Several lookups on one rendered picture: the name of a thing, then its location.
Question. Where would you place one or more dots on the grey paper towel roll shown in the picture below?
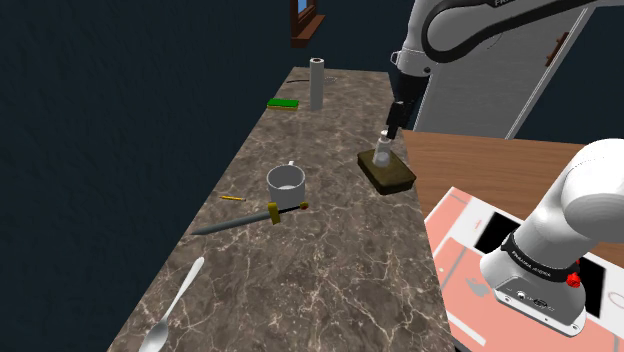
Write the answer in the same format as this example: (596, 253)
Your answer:
(317, 85)

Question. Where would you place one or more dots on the yellow pencil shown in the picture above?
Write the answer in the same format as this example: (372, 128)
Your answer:
(232, 198)

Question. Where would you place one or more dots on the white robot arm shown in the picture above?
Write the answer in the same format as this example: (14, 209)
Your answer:
(575, 204)

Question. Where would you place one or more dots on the brown wooden framed window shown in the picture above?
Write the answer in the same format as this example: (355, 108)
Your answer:
(304, 22)

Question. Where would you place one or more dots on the small clear glass bottle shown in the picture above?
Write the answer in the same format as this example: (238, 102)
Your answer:
(382, 153)

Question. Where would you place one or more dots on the toy sword with yellow guard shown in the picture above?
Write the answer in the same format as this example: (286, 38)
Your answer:
(234, 223)

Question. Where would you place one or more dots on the green and yellow sponge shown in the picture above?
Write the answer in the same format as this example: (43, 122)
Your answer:
(282, 103)

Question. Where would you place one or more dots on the white mug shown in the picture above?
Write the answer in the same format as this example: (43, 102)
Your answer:
(287, 192)

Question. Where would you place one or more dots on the silver spoon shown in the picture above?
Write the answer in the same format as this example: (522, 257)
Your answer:
(170, 312)

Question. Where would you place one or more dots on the dark olive rectangular block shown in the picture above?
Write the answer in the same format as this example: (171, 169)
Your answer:
(390, 178)

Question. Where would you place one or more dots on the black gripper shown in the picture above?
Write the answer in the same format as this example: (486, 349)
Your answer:
(409, 90)

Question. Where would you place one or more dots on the pink patterned robot stand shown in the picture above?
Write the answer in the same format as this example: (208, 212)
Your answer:
(458, 273)

